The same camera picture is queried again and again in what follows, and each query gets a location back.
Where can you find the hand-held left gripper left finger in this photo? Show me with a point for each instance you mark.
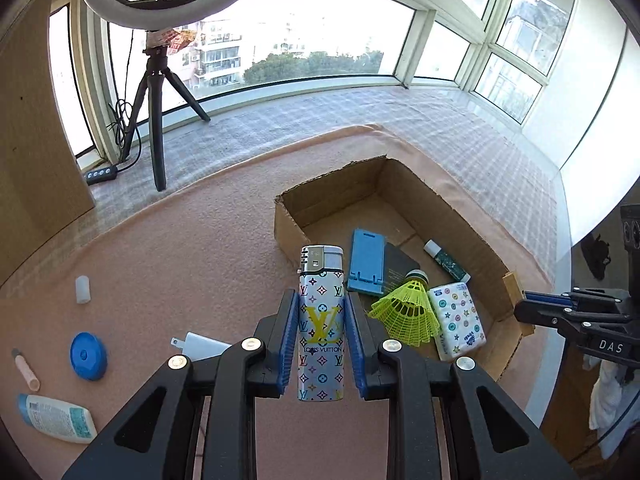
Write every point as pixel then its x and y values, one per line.
pixel 289 345

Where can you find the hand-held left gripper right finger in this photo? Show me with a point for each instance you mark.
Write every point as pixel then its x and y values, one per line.
pixel 356 350

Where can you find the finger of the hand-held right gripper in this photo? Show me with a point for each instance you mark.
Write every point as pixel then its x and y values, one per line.
pixel 545 314
pixel 550 297

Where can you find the patterned lighter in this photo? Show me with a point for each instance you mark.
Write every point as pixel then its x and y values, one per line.
pixel 321 320

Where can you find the yellow shuttlecock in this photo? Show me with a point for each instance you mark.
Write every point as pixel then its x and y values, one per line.
pixel 405 315

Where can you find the white charger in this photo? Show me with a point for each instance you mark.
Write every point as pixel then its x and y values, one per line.
pixel 205 347

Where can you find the blue phone stand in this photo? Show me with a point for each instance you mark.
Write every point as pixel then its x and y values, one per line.
pixel 365 260

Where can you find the black card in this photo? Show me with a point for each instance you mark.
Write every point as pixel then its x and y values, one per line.
pixel 400 262

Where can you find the green white lip balm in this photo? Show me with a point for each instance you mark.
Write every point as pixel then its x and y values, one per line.
pixel 447 262

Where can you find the cardboard box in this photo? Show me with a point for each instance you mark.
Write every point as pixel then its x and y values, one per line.
pixel 330 200

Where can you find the person's right hand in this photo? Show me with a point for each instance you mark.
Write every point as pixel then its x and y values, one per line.
pixel 610 400

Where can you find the patterned tissue pack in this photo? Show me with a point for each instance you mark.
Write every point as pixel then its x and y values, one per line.
pixel 457 325

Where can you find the pink mat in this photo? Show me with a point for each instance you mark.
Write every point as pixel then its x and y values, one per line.
pixel 175 260

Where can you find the blue round lid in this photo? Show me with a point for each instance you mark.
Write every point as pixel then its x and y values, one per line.
pixel 89 356

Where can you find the small white cap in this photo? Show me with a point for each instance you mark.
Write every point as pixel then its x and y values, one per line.
pixel 83 290

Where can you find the checkered cloth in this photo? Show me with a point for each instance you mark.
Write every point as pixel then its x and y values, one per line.
pixel 325 110

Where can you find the white lotion bottle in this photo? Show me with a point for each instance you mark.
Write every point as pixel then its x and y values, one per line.
pixel 55 417

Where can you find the black tripod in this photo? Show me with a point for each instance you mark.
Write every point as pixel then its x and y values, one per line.
pixel 157 125

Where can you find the small pink tube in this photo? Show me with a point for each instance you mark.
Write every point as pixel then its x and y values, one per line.
pixel 26 370

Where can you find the large wooden board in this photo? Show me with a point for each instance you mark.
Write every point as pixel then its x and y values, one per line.
pixel 35 160

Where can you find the red printed paper tag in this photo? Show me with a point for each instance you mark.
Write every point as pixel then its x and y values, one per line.
pixel 172 40

